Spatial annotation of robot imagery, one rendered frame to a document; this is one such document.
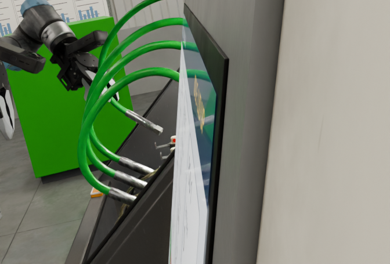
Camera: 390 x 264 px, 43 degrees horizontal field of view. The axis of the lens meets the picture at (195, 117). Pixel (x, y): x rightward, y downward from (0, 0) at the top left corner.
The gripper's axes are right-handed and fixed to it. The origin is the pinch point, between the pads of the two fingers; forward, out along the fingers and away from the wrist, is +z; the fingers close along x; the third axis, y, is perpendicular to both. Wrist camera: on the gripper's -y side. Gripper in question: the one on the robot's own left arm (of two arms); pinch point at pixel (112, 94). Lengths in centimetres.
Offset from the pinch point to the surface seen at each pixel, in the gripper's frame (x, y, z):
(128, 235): 32.1, -8.4, 36.2
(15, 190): -182, 267, -140
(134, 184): 18.1, -3.8, 26.0
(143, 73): 25.5, -24.4, 18.4
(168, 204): 29.3, -15.6, 36.8
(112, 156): 14.5, -0.7, 17.3
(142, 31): 13.8, -23.5, 6.3
